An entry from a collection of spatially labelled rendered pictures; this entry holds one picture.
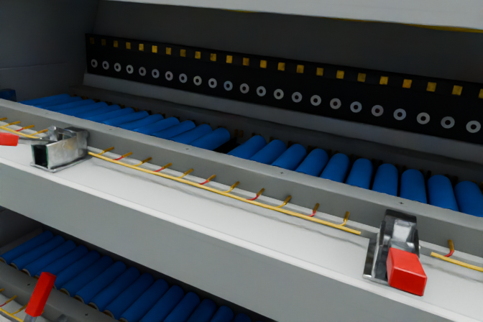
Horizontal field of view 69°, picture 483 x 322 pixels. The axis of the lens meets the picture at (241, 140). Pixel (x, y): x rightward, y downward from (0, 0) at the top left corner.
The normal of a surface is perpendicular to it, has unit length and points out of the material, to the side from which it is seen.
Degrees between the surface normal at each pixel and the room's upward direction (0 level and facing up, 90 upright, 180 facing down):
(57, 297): 19
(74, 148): 90
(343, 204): 109
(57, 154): 90
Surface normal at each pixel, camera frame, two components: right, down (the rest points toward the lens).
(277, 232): 0.08, -0.94
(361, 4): -0.41, 0.26
